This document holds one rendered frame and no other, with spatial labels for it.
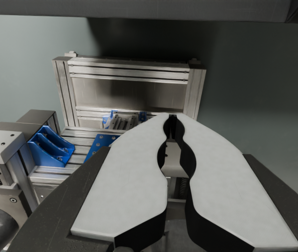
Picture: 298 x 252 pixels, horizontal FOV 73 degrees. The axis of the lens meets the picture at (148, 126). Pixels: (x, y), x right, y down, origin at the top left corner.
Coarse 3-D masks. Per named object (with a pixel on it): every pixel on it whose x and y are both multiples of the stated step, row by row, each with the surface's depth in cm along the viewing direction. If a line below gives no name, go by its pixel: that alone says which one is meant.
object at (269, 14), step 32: (0, 0) 33; (32, 0) 33; (64, 0) 33; (96, 0) 32; (128, 0) 32; (160, 0) 32; (192, 0) 32; (224, 0) 31; (256, 0) 31; (288, 0) 31
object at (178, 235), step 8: (168, 224) 47; (176, 224) 46; (184, 224) 46; (168, 232) 46; (176, 232) 45; (184, 232) 45; (160, 240) 46; (168, 240) 45; (176, 240) 44; (184, 240) 44; (152, 248) 47; (160, 248) 45; (168, 248) 44; (176, 248) 43; (184, 248) 43; (192, 248) 43; (200, 248) 44
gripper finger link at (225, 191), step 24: (192, 120) 11; (192, 144) 9; (216, 144) 9; (192, 168) 9; (216, 168) 8; (240, 168) 8; (192, 192) 7; (216, 192) 7; (240, 192) 7; (264, 192) 7; (192, 216) 7; (216, 216) 6; (240, 216) 6; (264, 216) 6; (192, 240) 7; (216, 240) 6; (240, 240) 6; (264, 240) 5; (288, 240) 6
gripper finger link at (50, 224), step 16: (96, 160) 8; (80, 176) 7; (96, 176) 7; (64, 192) 7; (80, 192) 7; (48, 208) 6; (64, 208) 6; (80, 208) 6; (32, 224) 6; (48, 224) 6; (64, 224) 6; (16, 240) 5; (32, 240) 5; (48, 240) 5; (64, 240) 5; (80, 240) 5; (96, 240) 5
